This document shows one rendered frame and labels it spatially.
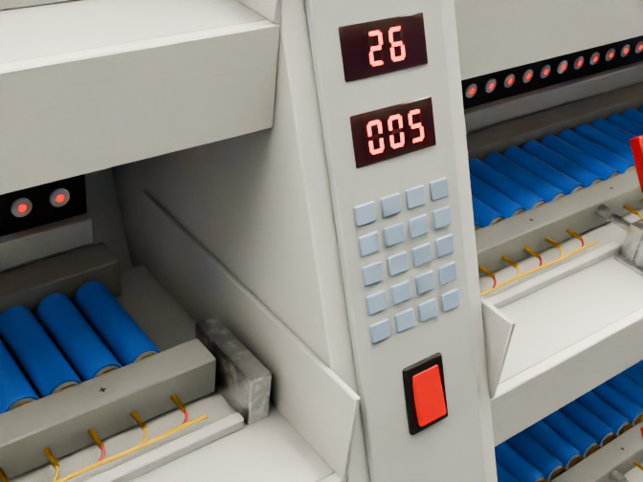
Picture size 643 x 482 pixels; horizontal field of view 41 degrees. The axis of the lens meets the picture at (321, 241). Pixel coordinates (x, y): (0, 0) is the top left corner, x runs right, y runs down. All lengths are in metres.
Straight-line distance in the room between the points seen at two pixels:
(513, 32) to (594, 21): 0.07
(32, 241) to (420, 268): 0.21
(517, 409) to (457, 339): 0.08
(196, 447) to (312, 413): 0.05
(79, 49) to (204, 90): 0.05
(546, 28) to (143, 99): 0.23
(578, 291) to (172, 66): 0.32
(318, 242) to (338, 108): 0.06
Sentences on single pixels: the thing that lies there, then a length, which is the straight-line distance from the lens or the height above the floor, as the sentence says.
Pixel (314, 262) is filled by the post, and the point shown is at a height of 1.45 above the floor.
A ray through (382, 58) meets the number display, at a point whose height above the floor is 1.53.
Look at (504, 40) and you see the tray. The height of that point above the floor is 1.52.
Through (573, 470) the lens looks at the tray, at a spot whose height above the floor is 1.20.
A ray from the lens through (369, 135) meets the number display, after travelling 0.37.
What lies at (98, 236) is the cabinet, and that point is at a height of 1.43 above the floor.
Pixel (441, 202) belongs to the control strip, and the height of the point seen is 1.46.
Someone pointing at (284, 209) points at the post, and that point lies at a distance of 0.37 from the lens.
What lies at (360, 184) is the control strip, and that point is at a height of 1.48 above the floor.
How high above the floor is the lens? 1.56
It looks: 16 degrees down
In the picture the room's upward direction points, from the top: 8 degrees counter-clockwise
